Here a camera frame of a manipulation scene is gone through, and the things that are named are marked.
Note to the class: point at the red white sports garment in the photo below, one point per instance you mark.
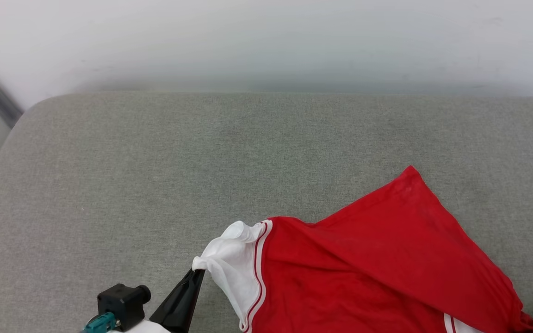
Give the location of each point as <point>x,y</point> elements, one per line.
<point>363,268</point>

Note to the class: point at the grey fabric covered table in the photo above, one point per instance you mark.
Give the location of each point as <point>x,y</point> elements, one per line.
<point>201,162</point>

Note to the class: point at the teal left camera connector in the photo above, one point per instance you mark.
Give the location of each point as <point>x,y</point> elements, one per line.
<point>102,323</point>

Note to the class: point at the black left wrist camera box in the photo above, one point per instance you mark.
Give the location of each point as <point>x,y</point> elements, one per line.
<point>120,303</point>

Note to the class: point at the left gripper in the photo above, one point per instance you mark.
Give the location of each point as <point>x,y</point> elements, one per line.
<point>148,327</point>

